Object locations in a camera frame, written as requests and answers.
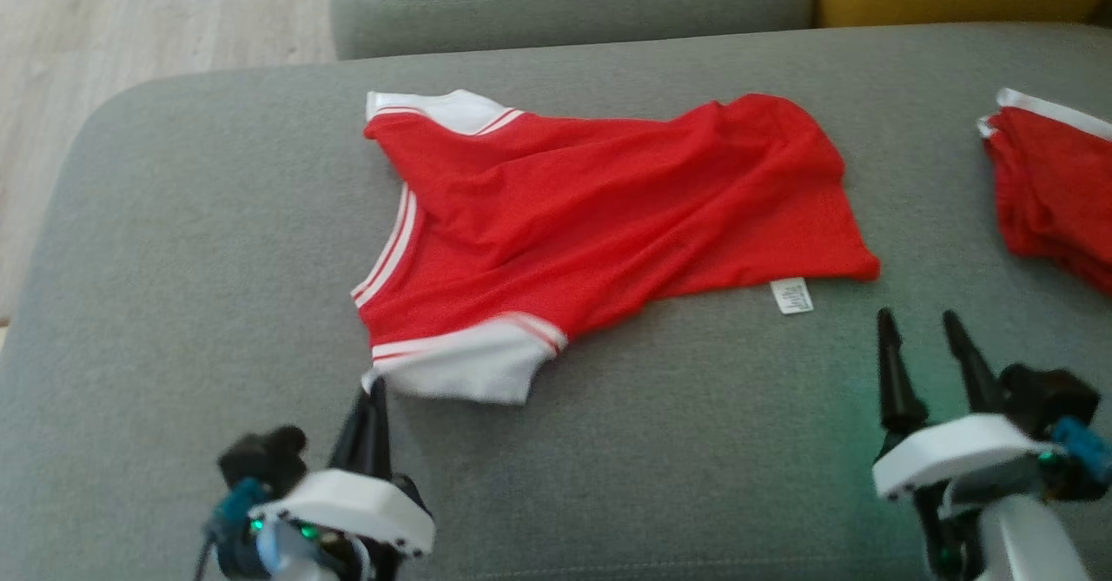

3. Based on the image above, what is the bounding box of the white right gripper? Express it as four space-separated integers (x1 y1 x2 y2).
871 307 1056 581

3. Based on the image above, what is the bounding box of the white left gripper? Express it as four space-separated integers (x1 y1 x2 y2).
252 377 436 581

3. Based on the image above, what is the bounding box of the red shorts white waistband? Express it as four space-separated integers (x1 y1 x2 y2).
976 88 1112 296

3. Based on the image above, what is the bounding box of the red white basketball jersey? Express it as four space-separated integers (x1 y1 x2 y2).
350 89 882 406

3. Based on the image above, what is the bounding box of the large grey sofa ottoman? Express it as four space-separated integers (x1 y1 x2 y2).
0 23 1112 581

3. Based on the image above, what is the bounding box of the teal connector left camera cable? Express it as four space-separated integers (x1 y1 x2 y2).
196 477 273 581

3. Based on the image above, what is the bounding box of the teal connector camera cable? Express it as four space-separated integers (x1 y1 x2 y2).
1051 416 1112 489
196 477 273 581

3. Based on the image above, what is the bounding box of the teal connector right camera cable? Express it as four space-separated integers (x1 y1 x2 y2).
1051 416 1112 489

